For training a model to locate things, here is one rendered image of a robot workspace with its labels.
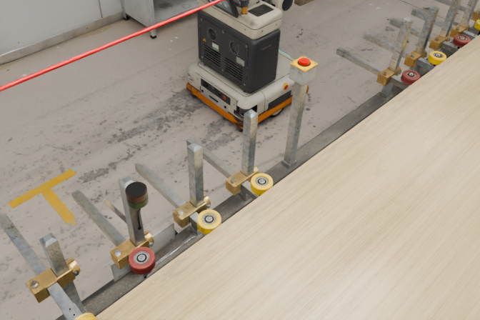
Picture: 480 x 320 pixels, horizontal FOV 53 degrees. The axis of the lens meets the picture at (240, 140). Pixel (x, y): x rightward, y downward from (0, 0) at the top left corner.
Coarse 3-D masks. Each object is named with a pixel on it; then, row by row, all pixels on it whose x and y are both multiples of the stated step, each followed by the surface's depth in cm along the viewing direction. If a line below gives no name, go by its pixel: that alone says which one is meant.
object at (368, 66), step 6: (342, 48) 248; (342, 54) 246; (348, 54) 244; (354, 54) 244; (354, 60) 242; (360, 60) 240; (366, 66) 238; (372, 66) 236; (378, 66) 237; (372, 72) 237; (378, 72) 235; (396, 78) 230; (396, 84) 230; (402, 84) 227
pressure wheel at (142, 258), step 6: (132, 252) 147; (138, 252) 148; (144, 252) 148; (150, 252) 147; (132, 258) 146; (138, 258) 146; (144, 258) 146; (150, 258) 146; (132, 264) 144; (138, 264) 144; (144, 264) 144; (150, 264) 144; (132, 270) 145; (138, 270) 144; (144, 270) 144; (150, 270) 146
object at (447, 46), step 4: (392, 20) 273; (396, 20) 273; (392, 24) 274; (396, 24) 272; (400, 24) 271; (412, 28) 267; (416, 28) 267; (412, 32) 267; (416, 32) 265; (420, 32) 264; (432, 36) 261; (444, 44) 257; (448, 44) 256; (452, 44) 256; (444, 48) 258; (448, 48) 256; (452, 48) 254; (456, 48) 253; (460, 48) 254; (452, 52) 255
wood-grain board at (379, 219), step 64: (448, 64) 231; (384, 128) 195; (448, 128) 197; (320, 192) 169; (384, 192) 170; (448, 192) 171; (192, 256) 148; (256, 256) 148; (320, 256) 149; (384, 256) 150; (448, 256) 151
